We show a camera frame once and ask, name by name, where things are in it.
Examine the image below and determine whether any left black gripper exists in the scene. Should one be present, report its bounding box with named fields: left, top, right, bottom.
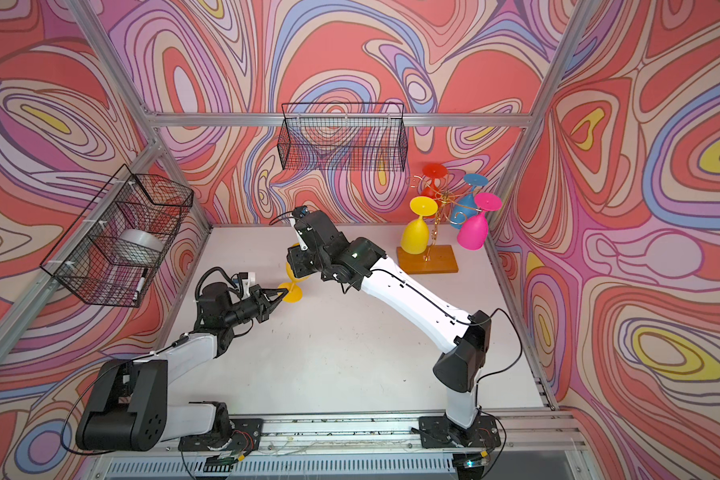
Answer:
left=220, top=287, right=287, bottom=330

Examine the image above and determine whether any yellow wine glass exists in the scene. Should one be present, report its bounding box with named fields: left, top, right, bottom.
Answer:
left=279, top=263, right=309, bottom=303
left=400, top=196, right=438, bottom=255

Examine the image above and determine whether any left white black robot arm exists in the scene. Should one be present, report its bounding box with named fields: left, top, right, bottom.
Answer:
left=73, top=267, right=289, bottom=455

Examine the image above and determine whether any orange wooden rack base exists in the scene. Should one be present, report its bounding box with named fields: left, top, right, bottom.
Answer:
left=396, top=245, right=459, bottom=275

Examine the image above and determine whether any red wine glass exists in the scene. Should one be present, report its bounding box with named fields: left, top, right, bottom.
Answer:
left=421, top=163, right=448, bottom=199

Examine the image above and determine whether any blue wine glass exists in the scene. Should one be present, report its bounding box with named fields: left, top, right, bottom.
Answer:
left=449, top=173, right=488, bottom=229

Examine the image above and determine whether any magenta wine glass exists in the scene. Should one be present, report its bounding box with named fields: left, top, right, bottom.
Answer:
left=457, top=192, right=503, bottom=250

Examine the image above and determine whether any black marker pen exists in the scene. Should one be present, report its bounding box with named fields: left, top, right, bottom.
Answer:
left=132, top=276, right=146, bottom=304

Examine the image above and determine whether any silver tape roll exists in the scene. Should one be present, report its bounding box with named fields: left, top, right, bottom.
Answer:
left=113, top=229, right=164, bottom=268

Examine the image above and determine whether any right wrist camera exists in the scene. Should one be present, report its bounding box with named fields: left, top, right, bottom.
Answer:
left=290, top=205, right=315, bottom=251

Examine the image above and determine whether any black wire basket back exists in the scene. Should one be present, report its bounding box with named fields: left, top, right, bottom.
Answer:
left=277, top=101, right=408, bottom=173

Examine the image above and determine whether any black wire basket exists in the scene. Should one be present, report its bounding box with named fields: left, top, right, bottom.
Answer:
left=40, top=165, right=194, bottom=308
left=277, top=101, right=408, bottom=173

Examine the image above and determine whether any gold wire glass rack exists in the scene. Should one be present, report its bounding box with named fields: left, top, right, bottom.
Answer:
left=411, top=173, right=464, bottom=248

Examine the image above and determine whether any black wire basket left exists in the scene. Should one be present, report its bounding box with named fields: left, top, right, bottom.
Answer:
left=40, top=165, right=194, bottom=308

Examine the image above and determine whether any aluminium frame rail base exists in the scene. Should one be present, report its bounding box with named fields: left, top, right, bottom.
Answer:
left=81, top=410, right=604, bottom=479

